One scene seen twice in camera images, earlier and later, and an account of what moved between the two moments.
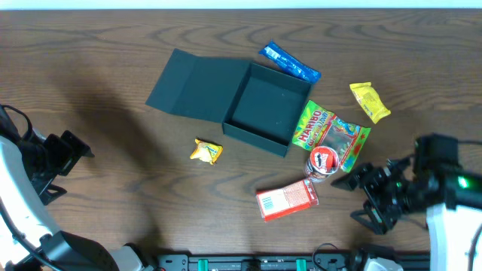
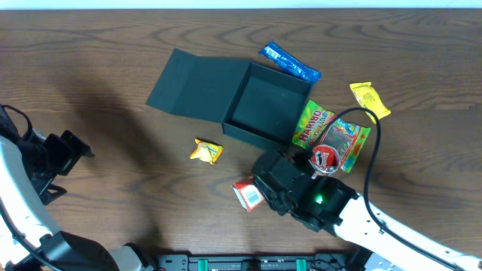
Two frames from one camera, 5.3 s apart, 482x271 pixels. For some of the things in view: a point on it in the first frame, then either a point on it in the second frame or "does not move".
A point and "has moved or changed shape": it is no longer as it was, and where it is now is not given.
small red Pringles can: (322, 162) does not move
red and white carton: (278, 202) has moved or changed shape
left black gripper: (53, 162) does not move
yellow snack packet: (369, 99) does not move
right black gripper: (370, 176) → (282, 209)
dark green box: (257, 105) does not move
